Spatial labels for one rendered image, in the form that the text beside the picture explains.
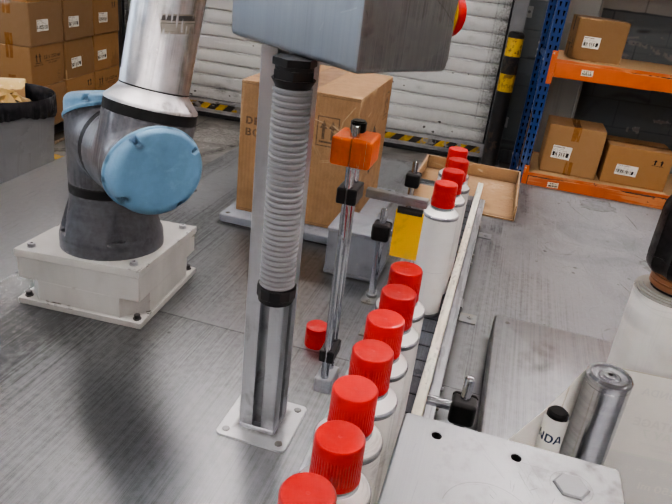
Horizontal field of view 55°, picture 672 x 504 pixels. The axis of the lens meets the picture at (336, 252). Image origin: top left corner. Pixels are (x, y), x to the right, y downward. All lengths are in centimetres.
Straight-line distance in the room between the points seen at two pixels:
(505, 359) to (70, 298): 63
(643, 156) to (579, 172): 39
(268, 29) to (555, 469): 38
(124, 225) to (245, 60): 443
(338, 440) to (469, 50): 468
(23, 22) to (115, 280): 348
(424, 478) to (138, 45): 63
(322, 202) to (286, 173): 78
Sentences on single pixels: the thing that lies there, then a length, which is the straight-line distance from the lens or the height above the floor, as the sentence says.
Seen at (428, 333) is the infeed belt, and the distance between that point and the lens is 94.
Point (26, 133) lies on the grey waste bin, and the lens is 321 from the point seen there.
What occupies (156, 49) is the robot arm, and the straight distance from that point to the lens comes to 81.
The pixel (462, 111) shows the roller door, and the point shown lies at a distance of 508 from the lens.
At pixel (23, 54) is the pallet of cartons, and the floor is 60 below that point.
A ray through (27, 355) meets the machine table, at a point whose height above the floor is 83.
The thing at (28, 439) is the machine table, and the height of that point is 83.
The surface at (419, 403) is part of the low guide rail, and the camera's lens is 74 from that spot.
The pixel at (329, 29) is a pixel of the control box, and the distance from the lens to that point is 48.
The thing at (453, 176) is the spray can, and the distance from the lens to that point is 97.
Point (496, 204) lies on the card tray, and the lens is 166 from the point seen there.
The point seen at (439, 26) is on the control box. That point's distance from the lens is 51.
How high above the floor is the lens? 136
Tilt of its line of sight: 25 degrees down
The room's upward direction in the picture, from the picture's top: 7 degrees clockwise
